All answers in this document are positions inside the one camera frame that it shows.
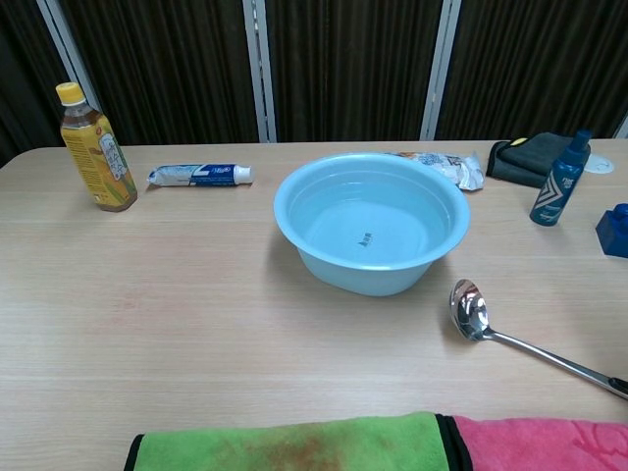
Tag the white snack packet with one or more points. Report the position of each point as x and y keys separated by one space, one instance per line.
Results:
x=466 y=174

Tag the blue toy brick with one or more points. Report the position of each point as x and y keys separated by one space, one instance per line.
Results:
x=613 y=235

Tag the blue spray bottle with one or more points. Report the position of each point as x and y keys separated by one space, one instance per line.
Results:
x=557 y=191

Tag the green microfibre towel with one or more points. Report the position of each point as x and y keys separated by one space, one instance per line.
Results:
x=294 y=446

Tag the dark pleated screen fabric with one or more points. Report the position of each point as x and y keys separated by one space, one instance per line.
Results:
x=172 y=73

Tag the yellow tea bottle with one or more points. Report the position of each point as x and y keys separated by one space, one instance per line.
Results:
x=98 y=167

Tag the grey screen frame post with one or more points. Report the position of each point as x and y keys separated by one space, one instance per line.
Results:
x=64 y=39
x=623 y=128
x=260 y=73
x=441 y=68

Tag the silver metal ladle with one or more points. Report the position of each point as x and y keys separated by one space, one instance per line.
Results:
x=468 y=309

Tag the dark grey folded cloth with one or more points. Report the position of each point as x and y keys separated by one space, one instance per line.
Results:
x=520 y=157

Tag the pink microfibre towel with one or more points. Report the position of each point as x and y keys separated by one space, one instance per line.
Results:
x=539 y=446

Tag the white round table grommet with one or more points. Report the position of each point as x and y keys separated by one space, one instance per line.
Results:
x=602 y=164

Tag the white blue toothpaste tube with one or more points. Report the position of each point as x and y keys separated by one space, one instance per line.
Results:
x=196 y=175

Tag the light blue plastic basin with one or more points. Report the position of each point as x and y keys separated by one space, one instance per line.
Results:
x=343 y=275

